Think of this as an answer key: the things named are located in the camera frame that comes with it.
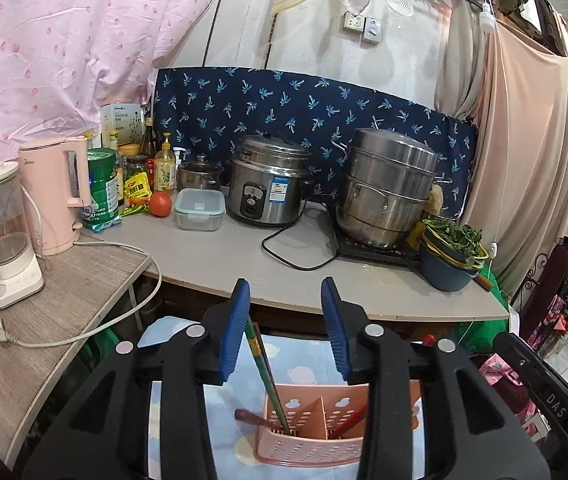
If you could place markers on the yellow dish soap bottle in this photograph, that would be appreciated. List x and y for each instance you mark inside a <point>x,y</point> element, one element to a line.
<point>164,172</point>

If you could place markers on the clear glass food container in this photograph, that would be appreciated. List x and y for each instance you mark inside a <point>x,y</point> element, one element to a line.
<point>196,209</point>

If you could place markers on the dark blue bowl with greens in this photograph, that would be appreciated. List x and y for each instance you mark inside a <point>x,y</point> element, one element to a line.
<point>452,256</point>

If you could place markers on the stainless steel steamer pot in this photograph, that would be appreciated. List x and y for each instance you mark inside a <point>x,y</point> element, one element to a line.
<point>386,181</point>

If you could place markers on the beige hanging curtain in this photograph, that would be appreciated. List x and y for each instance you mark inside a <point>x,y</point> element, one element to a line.
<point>515,91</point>

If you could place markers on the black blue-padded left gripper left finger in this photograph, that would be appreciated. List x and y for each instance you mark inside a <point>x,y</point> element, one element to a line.
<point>102,432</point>

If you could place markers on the silver electric rice cooker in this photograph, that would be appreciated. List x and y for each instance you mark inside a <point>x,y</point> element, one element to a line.
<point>269,180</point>

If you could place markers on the small steel pot with lid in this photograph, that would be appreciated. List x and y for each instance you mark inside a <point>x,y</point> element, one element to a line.
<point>199,173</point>

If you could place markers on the pink dotted curtain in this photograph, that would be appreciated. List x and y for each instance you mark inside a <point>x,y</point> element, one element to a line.
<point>62,60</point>

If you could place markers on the green tin can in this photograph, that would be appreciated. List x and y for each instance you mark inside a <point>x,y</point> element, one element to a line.
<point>103,210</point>

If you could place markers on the pink electric kettle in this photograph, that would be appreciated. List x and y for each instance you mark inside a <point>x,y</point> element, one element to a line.
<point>55,175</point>

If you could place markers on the white wall socket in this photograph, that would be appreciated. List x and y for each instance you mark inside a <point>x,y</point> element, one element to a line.
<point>368,28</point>

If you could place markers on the white blender with jar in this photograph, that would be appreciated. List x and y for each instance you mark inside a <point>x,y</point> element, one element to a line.
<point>20,273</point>

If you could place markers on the green plastic bag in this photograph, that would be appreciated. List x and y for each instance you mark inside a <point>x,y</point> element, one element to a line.
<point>477,336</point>

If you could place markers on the navy blue patterned cloth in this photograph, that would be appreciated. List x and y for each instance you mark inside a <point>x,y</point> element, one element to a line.
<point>208,110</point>

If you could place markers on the yellow snack packet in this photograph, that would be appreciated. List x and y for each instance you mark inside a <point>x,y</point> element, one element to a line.
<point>137,190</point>

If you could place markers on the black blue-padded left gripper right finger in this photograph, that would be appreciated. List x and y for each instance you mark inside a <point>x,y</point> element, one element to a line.
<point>470,433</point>

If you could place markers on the bright red chopstick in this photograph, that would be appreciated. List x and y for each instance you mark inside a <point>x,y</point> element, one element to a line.
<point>349,423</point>

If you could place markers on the white carton box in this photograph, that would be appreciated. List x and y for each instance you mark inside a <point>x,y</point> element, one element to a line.
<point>127,119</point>

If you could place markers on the green chopstick with gold band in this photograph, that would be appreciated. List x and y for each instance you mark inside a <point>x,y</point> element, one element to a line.
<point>270,389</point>

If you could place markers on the pink perforated utensil holder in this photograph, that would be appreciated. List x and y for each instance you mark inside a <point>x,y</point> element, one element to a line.
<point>313,414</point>

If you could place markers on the red tomato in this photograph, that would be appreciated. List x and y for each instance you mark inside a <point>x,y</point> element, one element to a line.
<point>160,204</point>

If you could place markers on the dark sauce bottle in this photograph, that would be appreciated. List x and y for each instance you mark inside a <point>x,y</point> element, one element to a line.
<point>148,147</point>

